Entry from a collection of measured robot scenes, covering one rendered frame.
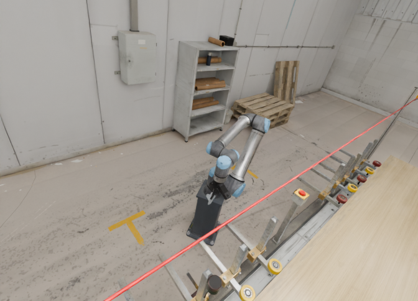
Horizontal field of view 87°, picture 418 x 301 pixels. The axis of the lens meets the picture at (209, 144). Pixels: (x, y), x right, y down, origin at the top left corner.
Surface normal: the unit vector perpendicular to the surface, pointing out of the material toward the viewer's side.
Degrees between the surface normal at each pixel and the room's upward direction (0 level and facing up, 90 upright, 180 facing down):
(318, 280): 0
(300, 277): 0
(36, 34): 90
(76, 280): 0
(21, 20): 90
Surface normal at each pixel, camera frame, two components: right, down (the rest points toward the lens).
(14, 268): 0.16, -0.82
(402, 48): -0.74, 0.26
